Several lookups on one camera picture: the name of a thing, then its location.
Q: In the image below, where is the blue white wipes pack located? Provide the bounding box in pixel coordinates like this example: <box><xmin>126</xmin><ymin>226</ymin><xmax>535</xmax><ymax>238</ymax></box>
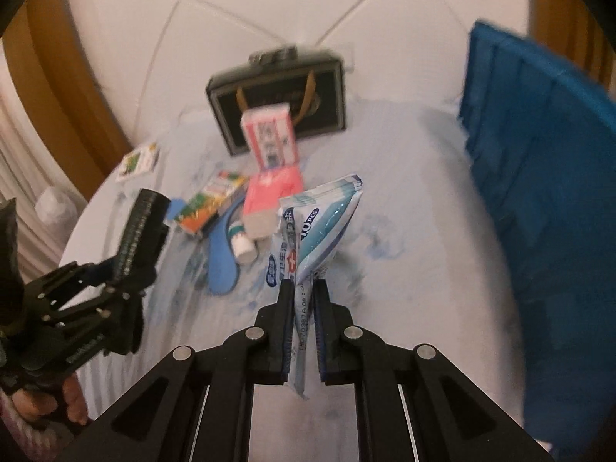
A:
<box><xmin>265</xmin><ymin>173</ymin><xmax>363</xmax><ymax>397</ymax></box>

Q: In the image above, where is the black folding umbrella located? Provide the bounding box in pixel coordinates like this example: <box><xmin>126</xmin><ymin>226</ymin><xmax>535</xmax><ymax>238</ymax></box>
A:
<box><xmin>110</xmin><ymin>189</ymin><xmax>170</xmax><ymax>293</ymax></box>

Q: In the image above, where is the person left hand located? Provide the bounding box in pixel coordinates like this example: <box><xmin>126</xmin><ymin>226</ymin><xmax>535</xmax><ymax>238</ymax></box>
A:
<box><xmin>9</xmin><ymin>373</ymin><xmax>89</xmax><ymax>425</ymax></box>

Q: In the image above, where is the blue shoe insole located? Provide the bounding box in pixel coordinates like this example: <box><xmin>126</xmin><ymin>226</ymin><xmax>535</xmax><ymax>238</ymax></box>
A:
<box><xmin>172</xmin><ymin>196</ymin><xmax>245</xmax><ymax>295</ymax></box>

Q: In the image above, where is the orange green small box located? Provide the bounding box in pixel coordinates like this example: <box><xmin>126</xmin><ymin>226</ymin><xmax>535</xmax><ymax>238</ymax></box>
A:
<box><xmin>174</xmin><ymin>170</ymin><xmax>249</xmax><ymax>237</ymax></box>

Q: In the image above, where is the green white card pack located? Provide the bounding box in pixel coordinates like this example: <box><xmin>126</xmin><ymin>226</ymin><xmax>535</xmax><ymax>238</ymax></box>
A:
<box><xmin>116</xmin><ymin>143</ymin><xmax>160</xmax><ymax>182</ymax></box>

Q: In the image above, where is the white small bottle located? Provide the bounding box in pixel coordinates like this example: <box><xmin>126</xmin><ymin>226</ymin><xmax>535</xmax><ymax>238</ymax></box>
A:
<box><xmin>228</xmin><ymin>220</ymin><xmax>258</xmax><ymax>265</ymax></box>

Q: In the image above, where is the pink white pouch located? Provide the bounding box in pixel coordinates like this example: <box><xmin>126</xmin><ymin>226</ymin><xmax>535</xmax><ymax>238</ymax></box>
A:
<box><xmin>241</xmin><ymin>165</ymin><xmax>304</xmax><ymax>241</ymax></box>

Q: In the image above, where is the pink white carton box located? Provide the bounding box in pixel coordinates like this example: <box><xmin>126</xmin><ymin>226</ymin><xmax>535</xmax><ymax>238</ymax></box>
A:
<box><xmin>240</xmin><ymin>103</ymin><xmax>300</xmax><ymax>171</ymax></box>

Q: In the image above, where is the blue plastic storage bin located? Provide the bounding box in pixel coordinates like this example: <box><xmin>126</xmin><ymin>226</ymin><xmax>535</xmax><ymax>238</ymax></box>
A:
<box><xmin>459</xmin><ymin>21</ymin><xmax>615</xmax><ymax>461</ymax></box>

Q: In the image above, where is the black gift bag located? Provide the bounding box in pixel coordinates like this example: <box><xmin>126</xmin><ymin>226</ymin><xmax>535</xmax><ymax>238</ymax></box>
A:
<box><xmin>206</xmin><ymin>45</ymin><xmax>347</xmax><ymax>156</ymax></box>

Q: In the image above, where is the wooden door frame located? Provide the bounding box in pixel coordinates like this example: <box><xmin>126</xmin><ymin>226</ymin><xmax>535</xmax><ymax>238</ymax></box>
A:
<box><xmin>1</xmin><ymin>0</ymin><xmax>132</xmax><ymax>199</ymax></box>

